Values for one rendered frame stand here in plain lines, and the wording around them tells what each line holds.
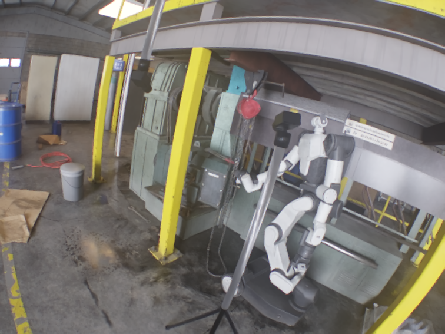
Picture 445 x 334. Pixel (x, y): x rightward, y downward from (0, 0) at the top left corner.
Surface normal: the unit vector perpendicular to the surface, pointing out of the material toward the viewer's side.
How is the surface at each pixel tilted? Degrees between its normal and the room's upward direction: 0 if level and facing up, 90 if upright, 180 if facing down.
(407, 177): 90
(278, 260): 90
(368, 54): 90
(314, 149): 85
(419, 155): 78
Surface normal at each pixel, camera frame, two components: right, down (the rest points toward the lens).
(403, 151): -0.56, -0.11
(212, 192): -0.34, 0.20
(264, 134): -0.62, 0.09
